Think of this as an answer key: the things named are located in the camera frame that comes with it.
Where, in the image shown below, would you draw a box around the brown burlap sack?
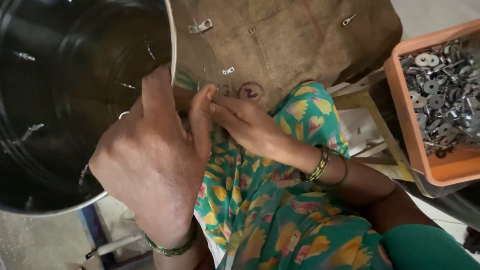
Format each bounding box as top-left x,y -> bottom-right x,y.
176,0 -> 404,113

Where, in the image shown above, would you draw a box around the plain green blouse sleeve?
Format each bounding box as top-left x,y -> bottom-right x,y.
379,224 -> 480,270

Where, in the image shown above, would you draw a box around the yellow wooden frame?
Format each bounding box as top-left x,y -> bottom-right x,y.
332,90 -> 415,184

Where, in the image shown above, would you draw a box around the heap of metal washers and clips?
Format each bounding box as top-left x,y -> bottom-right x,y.
399,35 -> 480,158

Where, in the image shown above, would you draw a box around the clear plastic sheet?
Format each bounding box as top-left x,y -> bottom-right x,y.
167,0 -> 236,92

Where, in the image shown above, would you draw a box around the blue metal stand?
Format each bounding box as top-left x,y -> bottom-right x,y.
77,204 -> 115,270

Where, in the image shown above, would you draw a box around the large black metal drum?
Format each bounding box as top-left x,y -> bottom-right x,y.
0,0 -> 178,217

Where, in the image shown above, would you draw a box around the white pipe handle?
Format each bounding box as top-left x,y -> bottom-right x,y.
85,233 -> 145,260

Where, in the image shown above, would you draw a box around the green floral sari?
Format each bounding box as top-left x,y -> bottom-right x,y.
193,82 -> 392,270

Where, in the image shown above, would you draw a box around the thin dark bangle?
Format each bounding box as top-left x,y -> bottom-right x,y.
330,149 -> 349,187

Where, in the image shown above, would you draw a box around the person's right hand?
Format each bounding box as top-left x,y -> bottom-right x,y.
210,94 -> 320,181

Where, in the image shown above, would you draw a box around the green and gold bangles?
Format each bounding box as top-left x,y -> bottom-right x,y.
303,145 -> 331,183

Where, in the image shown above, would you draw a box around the green glass bangle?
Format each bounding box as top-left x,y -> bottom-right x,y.
144,221 -> 198,258

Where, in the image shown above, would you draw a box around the person's left hand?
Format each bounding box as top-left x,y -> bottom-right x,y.
89,65 -> 217,246

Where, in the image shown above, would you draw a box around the orange plastic tray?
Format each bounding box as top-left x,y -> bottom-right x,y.
383,19 -> 480,188

